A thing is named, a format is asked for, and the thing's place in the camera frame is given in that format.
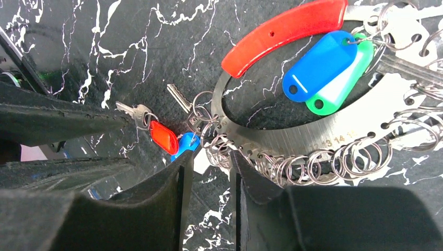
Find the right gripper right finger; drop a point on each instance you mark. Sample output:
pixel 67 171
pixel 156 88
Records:
pixel 268 217

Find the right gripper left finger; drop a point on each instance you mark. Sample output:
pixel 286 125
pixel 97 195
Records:
pixel 128 211

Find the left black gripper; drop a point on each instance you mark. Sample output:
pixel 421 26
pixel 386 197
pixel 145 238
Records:
pixel 34 119

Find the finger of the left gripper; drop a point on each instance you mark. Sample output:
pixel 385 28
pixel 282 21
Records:
pixel 70 173

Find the metal keyring with red handle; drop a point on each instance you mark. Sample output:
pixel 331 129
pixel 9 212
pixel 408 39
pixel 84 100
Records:
pixel 367 78

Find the key with red tag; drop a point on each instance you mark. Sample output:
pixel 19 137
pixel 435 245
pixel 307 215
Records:
pixel 146 120

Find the key with blue tag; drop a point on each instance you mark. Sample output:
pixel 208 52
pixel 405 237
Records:
pixel 189 140

